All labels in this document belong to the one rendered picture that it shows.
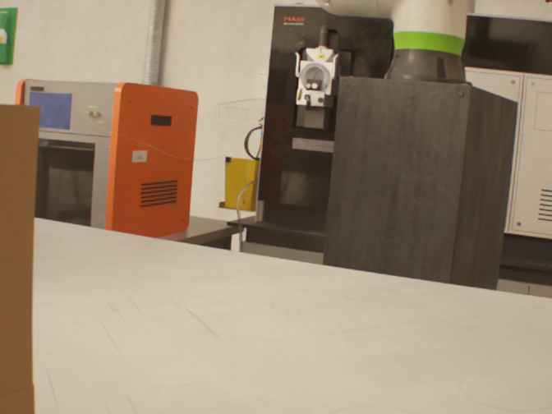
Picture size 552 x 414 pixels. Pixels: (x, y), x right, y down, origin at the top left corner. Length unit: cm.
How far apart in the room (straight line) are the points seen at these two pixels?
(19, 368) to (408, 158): 99
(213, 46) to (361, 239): 252
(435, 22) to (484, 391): 85
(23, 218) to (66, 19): 396
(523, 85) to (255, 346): 167
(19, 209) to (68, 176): 168
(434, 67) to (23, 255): 105
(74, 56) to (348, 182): 303
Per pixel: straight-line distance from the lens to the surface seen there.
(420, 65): 122
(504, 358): 55
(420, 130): 116
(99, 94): 184
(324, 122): 212
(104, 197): 183
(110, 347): 49
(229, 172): 232
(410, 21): 124
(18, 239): 22
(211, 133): 360
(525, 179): 208
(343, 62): 219
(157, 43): 370
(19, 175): 22
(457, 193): 114
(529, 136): 208
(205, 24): 367
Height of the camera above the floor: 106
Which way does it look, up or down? 7 degrees down
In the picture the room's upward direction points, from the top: 5 degrees clockwise
